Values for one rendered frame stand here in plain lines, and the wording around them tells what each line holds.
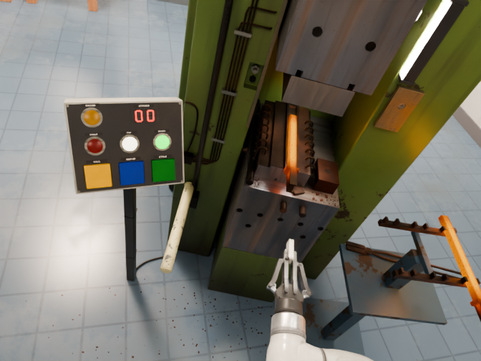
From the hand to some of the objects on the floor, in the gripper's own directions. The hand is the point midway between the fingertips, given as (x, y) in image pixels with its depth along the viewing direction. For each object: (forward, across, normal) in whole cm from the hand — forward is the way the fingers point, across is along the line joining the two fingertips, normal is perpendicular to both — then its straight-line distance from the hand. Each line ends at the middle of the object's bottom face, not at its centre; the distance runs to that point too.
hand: (290, 251), depth 108 cm
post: (+27, -58, -100) cm, 118 cm away
